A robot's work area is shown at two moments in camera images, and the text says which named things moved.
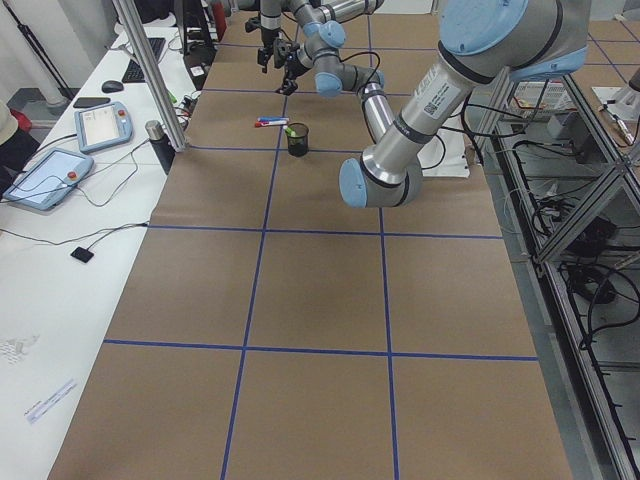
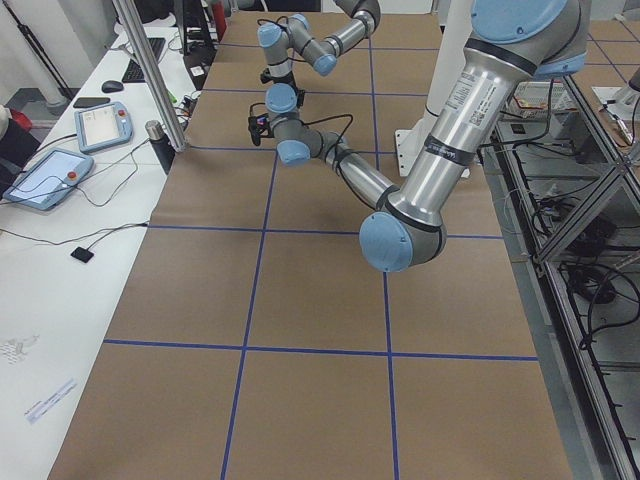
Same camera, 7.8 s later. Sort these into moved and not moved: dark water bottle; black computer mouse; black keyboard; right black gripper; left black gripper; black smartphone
Moved: right black gripper; left black gripper
Not moved: black smartphone; dark water bottle; black keyboard; black computer mouse
